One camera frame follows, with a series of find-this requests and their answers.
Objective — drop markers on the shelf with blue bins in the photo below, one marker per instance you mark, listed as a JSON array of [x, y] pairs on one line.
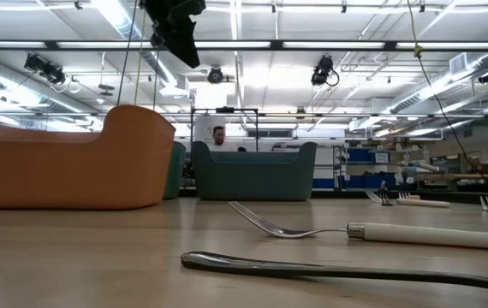
[[361, 155]]

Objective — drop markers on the black overhead frame bar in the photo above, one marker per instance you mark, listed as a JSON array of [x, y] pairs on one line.
[[276, 44]]

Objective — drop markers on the black metal frame stand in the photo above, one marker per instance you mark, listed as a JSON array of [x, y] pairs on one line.
[[224, 110]]

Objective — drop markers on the black table frame rail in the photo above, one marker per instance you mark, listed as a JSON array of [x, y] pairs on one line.
[[346, 194]]

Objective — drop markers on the person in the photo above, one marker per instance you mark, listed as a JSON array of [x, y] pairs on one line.
[[218, 134]]

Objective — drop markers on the round black ceiling device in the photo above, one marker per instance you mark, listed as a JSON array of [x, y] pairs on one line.
[[215, 75]]

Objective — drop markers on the blue plastic bin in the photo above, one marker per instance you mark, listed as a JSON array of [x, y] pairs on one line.
[[252, 179]]

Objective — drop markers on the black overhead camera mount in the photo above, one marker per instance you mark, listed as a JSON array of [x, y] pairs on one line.
[[45, 68]]

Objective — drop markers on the silver air duct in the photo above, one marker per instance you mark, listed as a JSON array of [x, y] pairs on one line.
[[475, 64], [13, 85]]

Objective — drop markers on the green plastic bin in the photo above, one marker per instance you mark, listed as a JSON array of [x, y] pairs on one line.
[[175, 171]]

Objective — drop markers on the orange plastic bin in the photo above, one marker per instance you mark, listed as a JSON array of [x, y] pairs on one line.
[[77, 171]]

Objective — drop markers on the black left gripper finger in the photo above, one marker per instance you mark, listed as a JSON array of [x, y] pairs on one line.
[[180, 43]]

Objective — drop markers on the white cylindrical tank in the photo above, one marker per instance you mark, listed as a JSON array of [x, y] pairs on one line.
[[203, 128]]

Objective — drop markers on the wooden workbench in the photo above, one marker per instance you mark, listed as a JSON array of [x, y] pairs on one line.
[[462, 176]]

